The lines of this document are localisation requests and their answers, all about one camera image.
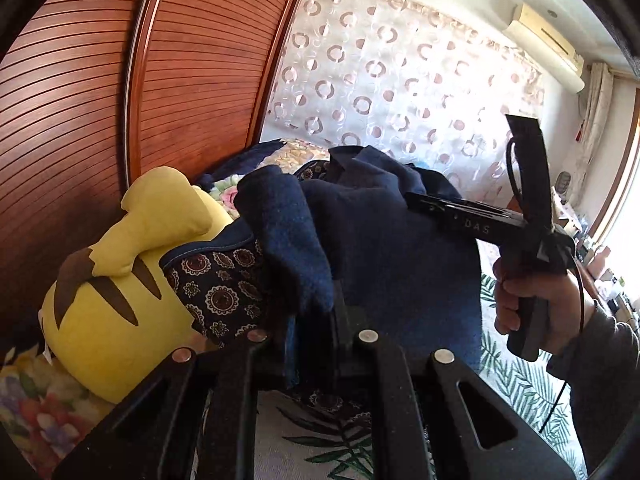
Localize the navy printed t-shirt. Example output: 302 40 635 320
235 145 483 391

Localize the circle-patterned sheer curtain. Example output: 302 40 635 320
260 0 546 196

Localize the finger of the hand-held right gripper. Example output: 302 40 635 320
405 191 471 227

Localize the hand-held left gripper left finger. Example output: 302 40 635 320
52 310 301 480

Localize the dark patterned pillow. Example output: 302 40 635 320
160 222 301 348

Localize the window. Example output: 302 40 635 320
585 105 640 261

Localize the cream air conditioner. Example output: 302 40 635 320
505 2 586 93

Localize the thin black cable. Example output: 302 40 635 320
505 137 587 433

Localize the navy blanket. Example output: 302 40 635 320
195 140 281 186

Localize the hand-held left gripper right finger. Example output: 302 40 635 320
330 280 576 480

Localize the person's right hand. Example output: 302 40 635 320
492 256 596 356

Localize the yellow plush toy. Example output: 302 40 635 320
39 166 236 405

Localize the person's right forearm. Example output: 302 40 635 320
545 300 640 471

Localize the beige window curtain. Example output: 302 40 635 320
567 62 616 201

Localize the wooden slatted wardrobe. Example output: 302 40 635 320
0 0 316 361

